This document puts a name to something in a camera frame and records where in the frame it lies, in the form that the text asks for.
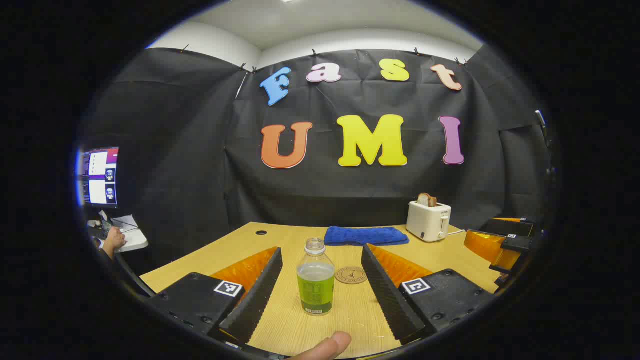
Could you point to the blue folded towel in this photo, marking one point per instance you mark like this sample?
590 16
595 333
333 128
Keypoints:
365 235

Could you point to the clear green label water bottle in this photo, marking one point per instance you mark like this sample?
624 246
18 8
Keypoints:
315 287

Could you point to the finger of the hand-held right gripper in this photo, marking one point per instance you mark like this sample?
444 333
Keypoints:
482 245
510 226

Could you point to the white side table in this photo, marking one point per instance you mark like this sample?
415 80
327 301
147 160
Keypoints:
134 240

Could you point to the metal stand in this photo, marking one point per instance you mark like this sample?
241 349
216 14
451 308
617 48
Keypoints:
542 125

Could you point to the round cork coaster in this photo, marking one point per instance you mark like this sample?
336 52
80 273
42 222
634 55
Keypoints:
351 275

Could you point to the white toaster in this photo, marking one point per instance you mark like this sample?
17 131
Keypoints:
426 222

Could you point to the white paper sheets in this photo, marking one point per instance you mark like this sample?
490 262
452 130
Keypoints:
125 222

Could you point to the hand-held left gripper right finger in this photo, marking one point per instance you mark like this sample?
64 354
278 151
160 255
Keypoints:
387 295

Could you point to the computer monitor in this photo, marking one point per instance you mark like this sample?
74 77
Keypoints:
101 177

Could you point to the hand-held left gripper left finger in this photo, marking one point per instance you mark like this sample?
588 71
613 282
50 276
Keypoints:
257 295

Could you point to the brown bread slice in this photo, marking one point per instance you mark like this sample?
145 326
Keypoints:
426 200

